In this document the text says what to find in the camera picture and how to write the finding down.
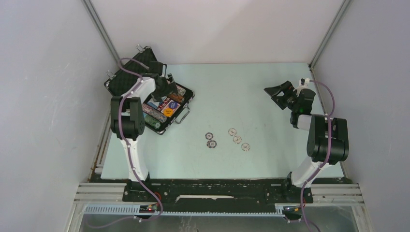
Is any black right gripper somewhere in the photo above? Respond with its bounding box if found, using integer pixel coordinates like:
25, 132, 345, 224
264, 80, 299, 112

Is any blue card deck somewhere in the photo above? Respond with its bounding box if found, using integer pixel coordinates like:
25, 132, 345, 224
147, 99, 161, 109

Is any blue small blind button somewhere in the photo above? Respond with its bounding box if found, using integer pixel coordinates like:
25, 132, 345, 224
168, 101, 180, 110

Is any blue white poker chip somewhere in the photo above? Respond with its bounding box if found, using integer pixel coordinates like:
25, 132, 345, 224
205, 132, 214, 140
206, 140, 217, 148

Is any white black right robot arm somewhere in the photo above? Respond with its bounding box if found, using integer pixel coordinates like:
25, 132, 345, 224
264, 79, 349, 202

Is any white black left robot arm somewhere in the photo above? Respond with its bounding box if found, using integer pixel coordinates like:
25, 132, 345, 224
110, 58, 177, 182

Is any brown orange chip row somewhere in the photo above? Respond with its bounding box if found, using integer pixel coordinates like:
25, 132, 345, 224
167, 93, 185, 104

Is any red white chip row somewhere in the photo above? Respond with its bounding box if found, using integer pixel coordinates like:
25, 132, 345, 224
176, 85, 186, 96

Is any red card deck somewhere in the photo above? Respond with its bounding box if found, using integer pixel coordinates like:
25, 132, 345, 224
158, 99, 180, 117

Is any red dice row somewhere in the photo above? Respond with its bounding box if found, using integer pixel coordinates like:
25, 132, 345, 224
157, 98, 171, 111

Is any black aluminium poker case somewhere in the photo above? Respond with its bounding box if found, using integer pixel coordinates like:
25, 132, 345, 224
104, 46, 195, 138

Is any yellow big blind button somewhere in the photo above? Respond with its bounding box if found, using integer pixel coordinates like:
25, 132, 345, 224
163, 108, 174, 117

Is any purple chip row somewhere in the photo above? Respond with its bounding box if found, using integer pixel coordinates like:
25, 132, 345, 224
142, 103, 168, 123

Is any green blue chip row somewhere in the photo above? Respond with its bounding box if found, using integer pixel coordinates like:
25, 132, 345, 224
144, 114, 161, 130

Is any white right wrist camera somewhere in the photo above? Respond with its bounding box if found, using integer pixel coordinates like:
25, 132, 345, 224
294, 78, 310, 95

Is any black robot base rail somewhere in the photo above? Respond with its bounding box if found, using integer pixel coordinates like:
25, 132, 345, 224
122, 178, 313, 213

